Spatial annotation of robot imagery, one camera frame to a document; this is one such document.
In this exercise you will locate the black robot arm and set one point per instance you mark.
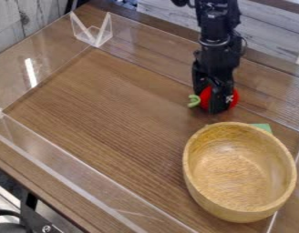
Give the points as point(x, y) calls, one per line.
point(218, 19)

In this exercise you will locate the red plush strawberry toy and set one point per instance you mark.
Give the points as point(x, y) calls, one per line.
point(202, 99)

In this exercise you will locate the wooden bowl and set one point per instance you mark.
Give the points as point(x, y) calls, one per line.
point(238, 171)

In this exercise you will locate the clear acrylic tray wall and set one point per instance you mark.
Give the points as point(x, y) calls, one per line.
point(78, 190)

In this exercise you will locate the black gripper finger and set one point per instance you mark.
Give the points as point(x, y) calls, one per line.
point(199, 78)
point(222, 96)

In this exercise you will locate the clear acrylic corner bracket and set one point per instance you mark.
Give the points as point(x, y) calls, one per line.
point(94, 35)

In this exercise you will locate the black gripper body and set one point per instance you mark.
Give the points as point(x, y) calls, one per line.
point(218, 56)

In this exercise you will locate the green sticky note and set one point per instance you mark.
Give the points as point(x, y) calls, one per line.
point(265, 127)

